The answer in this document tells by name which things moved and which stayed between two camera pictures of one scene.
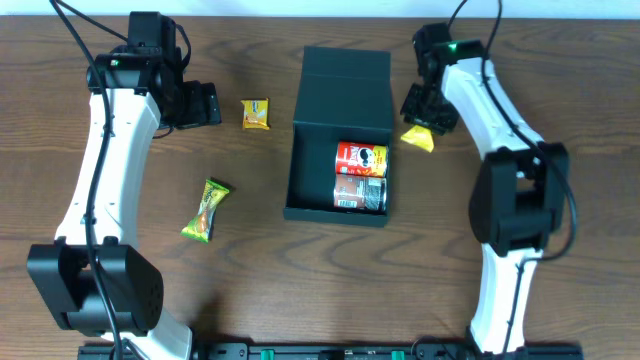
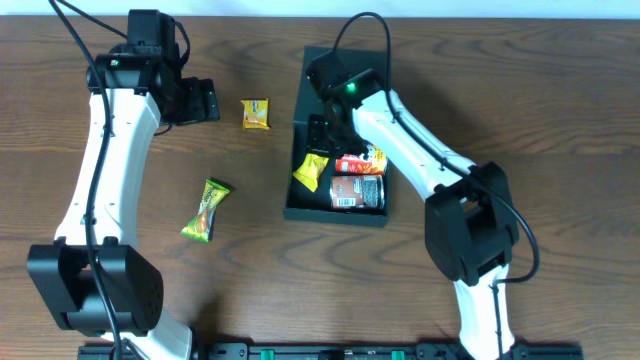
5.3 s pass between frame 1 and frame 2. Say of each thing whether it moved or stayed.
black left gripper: stayed
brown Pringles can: stayed
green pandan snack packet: stayed
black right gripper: moved
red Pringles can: stayed
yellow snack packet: moved
